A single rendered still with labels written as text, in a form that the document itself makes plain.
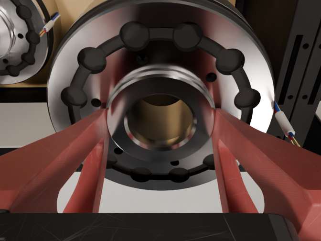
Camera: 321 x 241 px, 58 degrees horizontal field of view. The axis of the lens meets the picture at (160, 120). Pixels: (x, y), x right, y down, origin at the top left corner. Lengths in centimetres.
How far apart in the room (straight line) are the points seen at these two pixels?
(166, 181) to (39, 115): 15
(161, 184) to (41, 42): 16
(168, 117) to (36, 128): 14
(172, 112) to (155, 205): 50
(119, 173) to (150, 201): 48
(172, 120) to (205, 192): 47
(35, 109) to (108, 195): 38
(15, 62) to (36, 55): 2
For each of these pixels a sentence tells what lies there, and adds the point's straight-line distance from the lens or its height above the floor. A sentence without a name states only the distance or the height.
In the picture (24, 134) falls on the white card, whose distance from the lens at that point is 26.
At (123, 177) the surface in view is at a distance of 16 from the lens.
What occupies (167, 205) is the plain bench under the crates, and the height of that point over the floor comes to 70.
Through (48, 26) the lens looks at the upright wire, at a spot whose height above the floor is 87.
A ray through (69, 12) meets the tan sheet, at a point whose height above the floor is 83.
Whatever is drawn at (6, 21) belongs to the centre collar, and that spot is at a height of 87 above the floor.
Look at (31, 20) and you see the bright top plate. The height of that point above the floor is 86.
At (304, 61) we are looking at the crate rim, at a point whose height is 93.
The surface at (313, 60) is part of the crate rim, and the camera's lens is 19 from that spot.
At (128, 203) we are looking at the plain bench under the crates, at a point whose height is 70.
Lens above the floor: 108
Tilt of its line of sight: 52 degrees down
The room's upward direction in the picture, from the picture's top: 178 degrees counter-clockwise
